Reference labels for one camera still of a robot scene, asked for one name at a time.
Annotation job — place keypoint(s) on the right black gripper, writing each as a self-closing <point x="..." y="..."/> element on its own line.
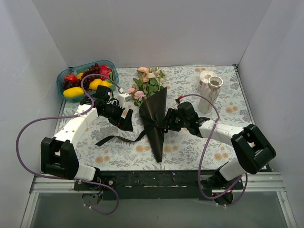
<point x="171" y="119"/>

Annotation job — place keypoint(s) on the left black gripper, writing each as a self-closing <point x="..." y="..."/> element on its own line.
<point x="121" y="116"/>

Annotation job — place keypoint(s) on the black ribbon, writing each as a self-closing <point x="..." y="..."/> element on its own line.
<point x="151" y="128"/>

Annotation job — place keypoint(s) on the black paper cone wrapper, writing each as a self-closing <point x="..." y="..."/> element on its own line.
<point x="152" y="113"/>

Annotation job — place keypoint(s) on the pink flower bouquet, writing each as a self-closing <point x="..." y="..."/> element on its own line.
<point x="149" y="81"/>

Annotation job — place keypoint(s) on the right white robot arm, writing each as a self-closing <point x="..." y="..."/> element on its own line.
<point x="253" y="150"/>

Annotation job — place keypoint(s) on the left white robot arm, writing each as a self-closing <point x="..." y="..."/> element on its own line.
<point x="58" y="156"/>

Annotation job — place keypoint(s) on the white ceramic vase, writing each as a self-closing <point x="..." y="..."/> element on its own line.
<point x="211" y="92"/>

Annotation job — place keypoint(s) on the yellow lemon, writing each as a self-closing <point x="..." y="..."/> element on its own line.
<point x="106" y="83"/>
<point x="94" y="84"/>

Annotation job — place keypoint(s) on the pink dragon fruit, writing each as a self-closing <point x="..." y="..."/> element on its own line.
<point x="106" y="72"/>

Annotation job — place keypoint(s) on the floral table mat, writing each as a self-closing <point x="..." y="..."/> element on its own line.
<point x="181" y="150"/>

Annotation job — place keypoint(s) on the yellow mango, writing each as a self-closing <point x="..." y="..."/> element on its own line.
<point x="73" y="92"/>

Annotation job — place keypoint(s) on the dark red grapes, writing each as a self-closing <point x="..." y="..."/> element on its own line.
<point x="94" y="69"/>

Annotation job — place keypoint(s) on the small orange fruit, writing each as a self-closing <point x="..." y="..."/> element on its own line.
<point x="79" y="76"/>

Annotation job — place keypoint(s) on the red apple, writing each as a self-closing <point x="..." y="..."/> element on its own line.
<point x="70" y="78"/>

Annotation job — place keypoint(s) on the teal plastic fruit basket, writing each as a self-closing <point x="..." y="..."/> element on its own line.
<point x="60" y="77"/>

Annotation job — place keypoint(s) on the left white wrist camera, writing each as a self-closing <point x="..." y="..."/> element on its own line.
<point x="123" y="98"/>

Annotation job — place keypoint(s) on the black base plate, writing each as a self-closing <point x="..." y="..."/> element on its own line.
<point x="180" y="184"/>

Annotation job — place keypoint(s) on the aluminium rail frame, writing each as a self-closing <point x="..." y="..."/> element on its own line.
<point x="55" y="204"/>

